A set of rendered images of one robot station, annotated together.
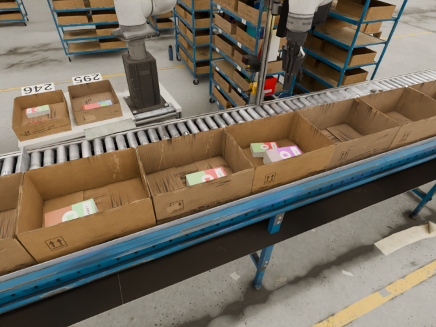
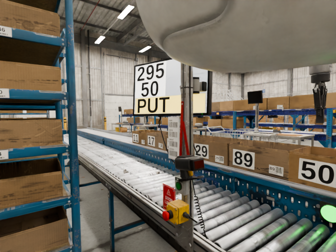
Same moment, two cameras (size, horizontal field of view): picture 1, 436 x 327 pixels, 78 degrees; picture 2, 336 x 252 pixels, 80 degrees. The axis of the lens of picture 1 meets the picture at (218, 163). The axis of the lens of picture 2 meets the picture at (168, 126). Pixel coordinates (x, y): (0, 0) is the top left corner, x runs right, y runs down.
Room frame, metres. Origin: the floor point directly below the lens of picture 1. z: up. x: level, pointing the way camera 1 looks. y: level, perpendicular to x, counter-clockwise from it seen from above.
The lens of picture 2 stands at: (2.00, 0.56, 1.25)
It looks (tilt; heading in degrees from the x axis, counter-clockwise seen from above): 3 degrees down; 260
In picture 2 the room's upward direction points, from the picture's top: 1 degrees counter-clockwise
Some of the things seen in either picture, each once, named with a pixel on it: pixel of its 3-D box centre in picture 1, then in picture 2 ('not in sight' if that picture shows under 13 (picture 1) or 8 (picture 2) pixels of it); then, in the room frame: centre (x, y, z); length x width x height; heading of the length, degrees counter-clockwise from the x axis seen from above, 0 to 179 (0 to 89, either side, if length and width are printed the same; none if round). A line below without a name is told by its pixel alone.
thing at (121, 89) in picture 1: (100, 106); not in sight; (1.66, 0.85, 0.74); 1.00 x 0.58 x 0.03; 120
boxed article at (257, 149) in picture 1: (264, 149); not in sight; (1.04, -0.23, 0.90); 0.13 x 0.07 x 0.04; 99
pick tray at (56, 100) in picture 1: (42, 113); not in sight; (1.44, 1.12, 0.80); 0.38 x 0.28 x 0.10; 28
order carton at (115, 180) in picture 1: (91, 199); not in sight; (0.63, 0.45, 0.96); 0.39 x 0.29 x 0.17; 115
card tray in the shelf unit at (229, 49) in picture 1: (235, 43); not in sight; (2.94, -0.13, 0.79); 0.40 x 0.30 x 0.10; 26
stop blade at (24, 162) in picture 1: (23, 180); not in sight; (0.90, 0.95, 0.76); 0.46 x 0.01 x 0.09; 25
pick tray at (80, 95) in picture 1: (94, 100); not in sight; (1.63, 0.86, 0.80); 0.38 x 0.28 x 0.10; 29
